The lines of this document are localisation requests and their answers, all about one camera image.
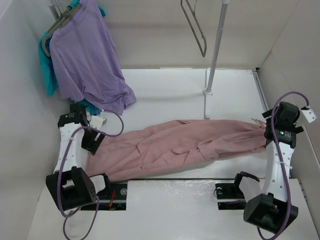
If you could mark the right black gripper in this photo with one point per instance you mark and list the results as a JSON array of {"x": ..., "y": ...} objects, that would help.
[{"x": 296, "y": 129}]

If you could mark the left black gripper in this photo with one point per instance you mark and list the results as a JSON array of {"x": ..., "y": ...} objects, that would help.
[{"x": 92, "y": 144}]

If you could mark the pink trousers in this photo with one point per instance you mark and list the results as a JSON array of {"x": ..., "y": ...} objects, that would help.
[{"x": 174, "y": 145}]

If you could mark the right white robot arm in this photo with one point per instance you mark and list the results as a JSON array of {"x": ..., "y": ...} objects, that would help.
[{"x": 269, "y": 207}]

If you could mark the grey hanger with teal shirt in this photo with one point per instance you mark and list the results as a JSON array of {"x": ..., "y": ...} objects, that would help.
[{"x": 46, "y": 37}]

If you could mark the grey hanger with purple shirt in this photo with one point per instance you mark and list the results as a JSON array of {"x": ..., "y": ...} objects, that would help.
[{"x": 65, "y": 17}]

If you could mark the teal t-shirt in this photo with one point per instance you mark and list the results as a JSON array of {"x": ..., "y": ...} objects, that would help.
[{"x": 50, "y": 80}]

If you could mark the white garment rack pole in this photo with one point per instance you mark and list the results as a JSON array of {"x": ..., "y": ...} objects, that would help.
[{"x": 208, "y": 91}]

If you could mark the purple t-shirt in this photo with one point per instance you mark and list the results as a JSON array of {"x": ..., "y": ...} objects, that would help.
[{"x": 85, "y": 63}]

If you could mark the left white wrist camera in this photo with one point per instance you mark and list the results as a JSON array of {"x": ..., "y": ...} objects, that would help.
[{"x": 97, "y": 122}]

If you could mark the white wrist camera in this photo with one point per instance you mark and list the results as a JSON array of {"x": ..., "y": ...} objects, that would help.
[
  {"x": 306, "y": 116},
  {"x": 97, "y": 122}
]

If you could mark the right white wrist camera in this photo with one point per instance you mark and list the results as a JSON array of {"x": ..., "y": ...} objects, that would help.
[{"x": 306, "y": 116}]

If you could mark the aluminium side rail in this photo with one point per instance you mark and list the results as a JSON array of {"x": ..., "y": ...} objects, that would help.
[{"x": 260, "y": 90}]

